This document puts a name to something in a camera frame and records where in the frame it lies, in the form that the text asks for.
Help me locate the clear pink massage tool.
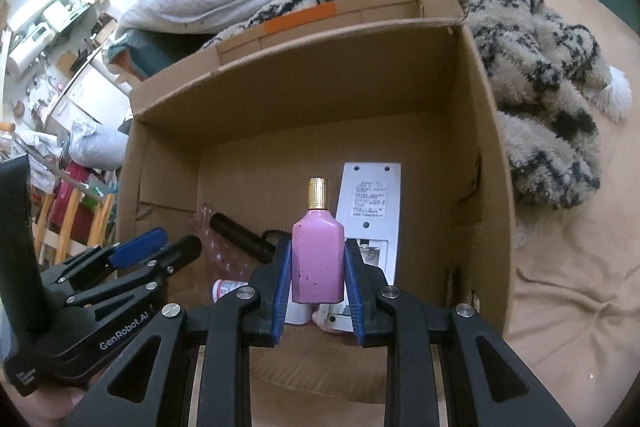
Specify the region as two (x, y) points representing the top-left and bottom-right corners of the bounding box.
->
(189, 204), (256, 280)

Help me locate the wooden rack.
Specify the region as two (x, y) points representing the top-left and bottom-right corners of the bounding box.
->
(32, 187), (116, 265)

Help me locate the red cloth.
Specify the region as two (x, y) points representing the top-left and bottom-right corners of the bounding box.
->
(50, 162), (96, 248)

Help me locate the white plastic bag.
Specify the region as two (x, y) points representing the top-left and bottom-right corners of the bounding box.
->
(70, 119), (128, 170)

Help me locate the small pink white toy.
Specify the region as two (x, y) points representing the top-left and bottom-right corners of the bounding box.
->
(311, 309), (336, 333)

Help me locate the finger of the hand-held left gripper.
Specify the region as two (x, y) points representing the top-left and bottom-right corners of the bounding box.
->
(65, 234), (203, 308)
(40, 228), (168, 288)

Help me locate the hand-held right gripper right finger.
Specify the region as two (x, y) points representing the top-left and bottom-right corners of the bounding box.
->
(344, 238), (576, 427)

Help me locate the white device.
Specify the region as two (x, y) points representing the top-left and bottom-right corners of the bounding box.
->
(320, 162), (403, 333)

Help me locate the pink perfume bottle gold cap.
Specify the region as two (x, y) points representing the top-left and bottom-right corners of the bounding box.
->
(291, 177), (347, 305)

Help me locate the cardboard box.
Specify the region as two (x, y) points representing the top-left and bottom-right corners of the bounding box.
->
(116, 0), (516, 403)

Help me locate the white cylinder jar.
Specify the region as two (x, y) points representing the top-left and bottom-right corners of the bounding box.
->
(285, 302), (313, 325)

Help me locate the white pill bottle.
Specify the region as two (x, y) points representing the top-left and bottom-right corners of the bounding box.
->
(212, 278), (251, 305)

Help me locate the black flashlight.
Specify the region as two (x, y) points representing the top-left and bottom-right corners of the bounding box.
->
(210, 213), (278, 264)

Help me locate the beige bed sheet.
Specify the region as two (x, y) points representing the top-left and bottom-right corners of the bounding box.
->
(470, 0), (640, 408)

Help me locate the white cabinet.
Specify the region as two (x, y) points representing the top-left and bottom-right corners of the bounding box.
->
(45, 57), (131, 128)

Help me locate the teal cushion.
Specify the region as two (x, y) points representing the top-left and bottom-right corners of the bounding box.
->
(107, 29), (201, 80)

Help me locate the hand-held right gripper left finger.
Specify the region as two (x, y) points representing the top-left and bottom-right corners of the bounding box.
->
(65, 237), (293, 427)

